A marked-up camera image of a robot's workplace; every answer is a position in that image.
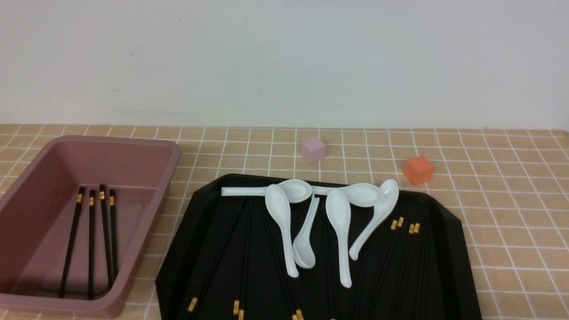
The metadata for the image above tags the black chopstick tray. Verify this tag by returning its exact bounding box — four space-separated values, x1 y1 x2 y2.
240 204 255 320
261 209 304 320
233 199 251 320
185 199 246 320
258 213 299 320

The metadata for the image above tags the pink cube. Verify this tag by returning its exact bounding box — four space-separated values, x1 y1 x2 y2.
301 136 326 164

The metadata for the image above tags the white spoon far left horizontal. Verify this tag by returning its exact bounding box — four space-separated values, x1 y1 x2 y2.
221 180 313 203

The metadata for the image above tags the white spoon horizontal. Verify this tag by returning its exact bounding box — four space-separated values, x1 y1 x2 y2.
221 180 313 203
311 183 383 208

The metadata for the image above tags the white spoon left vertical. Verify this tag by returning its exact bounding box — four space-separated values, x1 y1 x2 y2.
265 184 299 278

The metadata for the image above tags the white spoon vertical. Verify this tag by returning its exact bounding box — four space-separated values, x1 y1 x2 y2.
325 189 352 289
265 184 299 278

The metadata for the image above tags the white spoon centre vertical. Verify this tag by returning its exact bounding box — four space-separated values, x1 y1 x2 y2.
325 189 352 289

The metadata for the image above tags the white spoon horizontal right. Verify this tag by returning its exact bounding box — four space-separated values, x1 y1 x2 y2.
311 183 383 208

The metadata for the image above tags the white spoon small middle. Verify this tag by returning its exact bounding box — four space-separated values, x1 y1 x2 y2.
293 194 320 269

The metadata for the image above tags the white spoon far right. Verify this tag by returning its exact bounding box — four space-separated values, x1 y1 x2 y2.
349 180 400 260

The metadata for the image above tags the black plastic tray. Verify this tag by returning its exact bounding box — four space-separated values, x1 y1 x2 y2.
155 173 482 320

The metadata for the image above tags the orange cube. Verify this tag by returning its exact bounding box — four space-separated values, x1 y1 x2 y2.
404 156 435 186

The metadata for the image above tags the black chopstick in bin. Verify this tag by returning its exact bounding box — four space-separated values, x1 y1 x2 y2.
99 184 114 290
58 186 85 298
88 190 96 300
109 188 118 281

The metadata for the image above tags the pink plastic bin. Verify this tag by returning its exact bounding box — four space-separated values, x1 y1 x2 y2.
0 136 181 318

